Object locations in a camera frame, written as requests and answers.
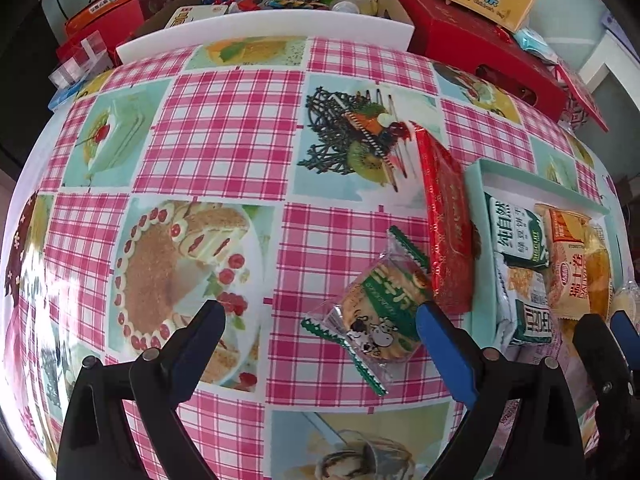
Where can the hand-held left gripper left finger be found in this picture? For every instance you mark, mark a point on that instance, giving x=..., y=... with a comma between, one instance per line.
x=200, y=350

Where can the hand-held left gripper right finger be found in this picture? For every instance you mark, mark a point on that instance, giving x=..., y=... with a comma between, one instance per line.
x=445, y=355

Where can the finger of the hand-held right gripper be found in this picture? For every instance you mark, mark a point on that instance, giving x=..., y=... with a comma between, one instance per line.
x=625, y=330
x=595, y=340

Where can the round bread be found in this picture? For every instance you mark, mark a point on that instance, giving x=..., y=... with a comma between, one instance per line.
x=625, y=297

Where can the clear orange barcode packet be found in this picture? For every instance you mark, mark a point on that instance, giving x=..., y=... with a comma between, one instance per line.
x=597, y=270

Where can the dark green biscuit packet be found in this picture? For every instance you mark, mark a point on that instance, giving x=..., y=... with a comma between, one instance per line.
x=525, y=310

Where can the clear green-trimmed biscuit packet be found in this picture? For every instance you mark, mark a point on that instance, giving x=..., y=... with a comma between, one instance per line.
x=375, y=310

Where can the orange cake roll packet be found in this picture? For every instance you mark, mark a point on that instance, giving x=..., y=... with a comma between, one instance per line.
x=567, y=260

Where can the green white biscuit packet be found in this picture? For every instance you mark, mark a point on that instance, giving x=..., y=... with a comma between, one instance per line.
x=517, y=235

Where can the red foil snack packet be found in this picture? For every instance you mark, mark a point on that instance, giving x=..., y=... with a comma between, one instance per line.
x=447, y=220

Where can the shallow teal cardboard tray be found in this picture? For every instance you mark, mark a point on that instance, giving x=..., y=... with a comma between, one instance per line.
x=540, y=185

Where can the pink plaid picture tablecloth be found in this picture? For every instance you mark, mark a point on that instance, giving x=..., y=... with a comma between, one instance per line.
x=225, y=125

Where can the red patterned box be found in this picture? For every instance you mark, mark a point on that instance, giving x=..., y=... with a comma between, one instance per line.
x=582, y=92

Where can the white desk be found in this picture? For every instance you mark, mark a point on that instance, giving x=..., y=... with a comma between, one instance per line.
x=600, y=65

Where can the light blue wet wipes pack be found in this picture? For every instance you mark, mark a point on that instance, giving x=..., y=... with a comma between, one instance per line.
x=535, y=42

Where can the clear plastic box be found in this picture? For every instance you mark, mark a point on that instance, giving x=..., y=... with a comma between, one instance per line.
x=80, y=62

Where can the large red gift box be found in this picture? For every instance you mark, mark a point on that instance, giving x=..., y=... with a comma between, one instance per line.
x=470, y=40

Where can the white yellow snack box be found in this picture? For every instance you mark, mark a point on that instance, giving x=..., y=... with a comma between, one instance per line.
x=185, y=15

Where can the orange red box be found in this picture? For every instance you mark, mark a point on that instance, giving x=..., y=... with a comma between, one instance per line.
x=100, y=10

